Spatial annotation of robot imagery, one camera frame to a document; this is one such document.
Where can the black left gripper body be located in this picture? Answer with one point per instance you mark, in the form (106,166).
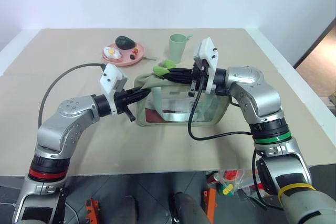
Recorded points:
(121,100)

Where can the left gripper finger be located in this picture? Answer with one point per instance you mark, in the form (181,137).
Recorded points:
(139,98)
(140,91)

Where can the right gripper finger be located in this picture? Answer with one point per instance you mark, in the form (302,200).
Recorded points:
(181,79)
(182,72)

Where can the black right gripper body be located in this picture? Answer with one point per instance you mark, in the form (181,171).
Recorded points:
(198,72)

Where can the green pouch with clear window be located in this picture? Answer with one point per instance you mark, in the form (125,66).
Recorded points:
(141,113)

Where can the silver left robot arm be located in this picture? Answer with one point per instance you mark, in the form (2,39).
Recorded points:
(71,113)

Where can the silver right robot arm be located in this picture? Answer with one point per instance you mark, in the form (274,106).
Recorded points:
(262,95)

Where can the light green plastic cup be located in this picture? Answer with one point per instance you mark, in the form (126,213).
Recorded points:
(176,48)

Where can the pink round plate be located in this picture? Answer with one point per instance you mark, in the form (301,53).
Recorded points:
(131,62)

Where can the metal utensil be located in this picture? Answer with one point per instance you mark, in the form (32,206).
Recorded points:
(151,58)

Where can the small dark toy piece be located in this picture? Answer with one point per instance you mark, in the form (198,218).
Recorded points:
(132,56)

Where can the small red yellow toy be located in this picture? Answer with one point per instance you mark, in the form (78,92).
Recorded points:
(135,51)

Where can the toy fried egg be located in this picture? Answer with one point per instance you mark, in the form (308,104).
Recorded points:
(113,53)

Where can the dark green toy avocado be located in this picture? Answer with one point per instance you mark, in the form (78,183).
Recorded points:
(125,42)

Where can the beige table cover sheet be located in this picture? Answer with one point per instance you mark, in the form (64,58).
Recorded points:
(157,150)
(65,51)

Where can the clear plastic bag with items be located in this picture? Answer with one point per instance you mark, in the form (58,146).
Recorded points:
(231,179)

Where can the orange black floor object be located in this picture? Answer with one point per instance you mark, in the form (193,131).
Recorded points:
(92,212)
(210,203)

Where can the large dark rounded shape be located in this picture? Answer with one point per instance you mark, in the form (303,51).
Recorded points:
(189,208)

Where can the brown wooden door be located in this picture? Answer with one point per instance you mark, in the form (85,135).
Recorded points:
(317,48)

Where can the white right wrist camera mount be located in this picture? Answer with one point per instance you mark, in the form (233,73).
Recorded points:
(208,51)

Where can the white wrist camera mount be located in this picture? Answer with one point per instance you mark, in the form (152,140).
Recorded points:
(208,51)
(111,75)

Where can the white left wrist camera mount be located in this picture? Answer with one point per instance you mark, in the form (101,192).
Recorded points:
(111,75)

